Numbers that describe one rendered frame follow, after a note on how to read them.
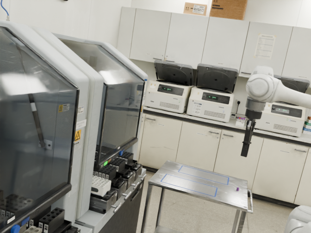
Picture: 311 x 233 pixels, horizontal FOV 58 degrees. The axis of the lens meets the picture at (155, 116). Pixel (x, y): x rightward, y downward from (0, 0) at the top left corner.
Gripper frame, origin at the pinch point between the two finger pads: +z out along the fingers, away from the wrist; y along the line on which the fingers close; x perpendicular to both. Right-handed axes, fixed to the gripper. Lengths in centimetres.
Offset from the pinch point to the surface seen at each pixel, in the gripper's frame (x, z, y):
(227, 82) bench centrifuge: 72, -20, 246
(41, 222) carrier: 59, 32, -70
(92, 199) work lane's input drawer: 65, 40, -32
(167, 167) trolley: 53, 37, 36
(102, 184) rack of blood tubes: 64, 33, -25
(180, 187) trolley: 34, 37, 13
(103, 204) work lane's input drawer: 59, 41, -30
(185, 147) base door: 99, 72, 202
